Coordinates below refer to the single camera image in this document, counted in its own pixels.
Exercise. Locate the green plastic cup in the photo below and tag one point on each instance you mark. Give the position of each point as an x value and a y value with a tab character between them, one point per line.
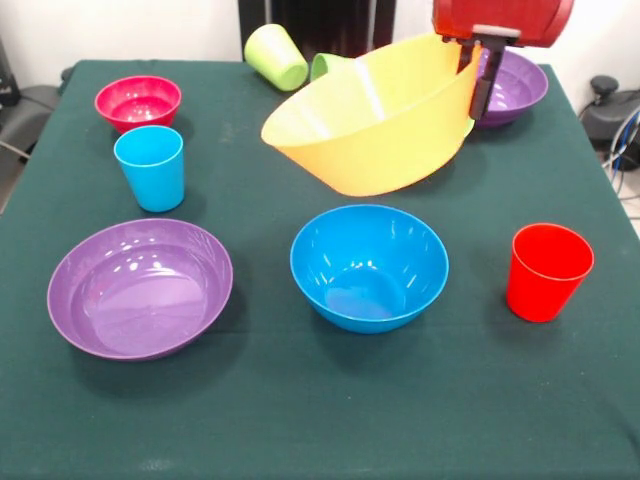
325	65

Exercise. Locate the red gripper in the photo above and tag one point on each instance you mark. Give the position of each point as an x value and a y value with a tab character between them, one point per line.
500	12

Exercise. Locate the yellow-green plastic cup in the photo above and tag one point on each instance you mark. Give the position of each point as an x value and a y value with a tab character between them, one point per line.
275	60

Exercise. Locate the blue plastic cup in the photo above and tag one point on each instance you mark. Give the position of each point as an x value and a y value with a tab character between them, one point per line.
150	180

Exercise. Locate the dark green tablecloth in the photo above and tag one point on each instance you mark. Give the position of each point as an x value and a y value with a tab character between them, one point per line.
320	400

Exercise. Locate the red plastic cup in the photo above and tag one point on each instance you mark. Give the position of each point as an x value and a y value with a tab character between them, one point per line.
545	290

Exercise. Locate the blue plastic bowl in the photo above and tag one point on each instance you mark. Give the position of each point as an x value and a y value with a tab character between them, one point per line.
370	300

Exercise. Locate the orange plastic bowl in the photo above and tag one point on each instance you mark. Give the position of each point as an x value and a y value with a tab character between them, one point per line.
375	150

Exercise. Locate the magenta plastic bowl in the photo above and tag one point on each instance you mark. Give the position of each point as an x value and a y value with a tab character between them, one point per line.
137	100

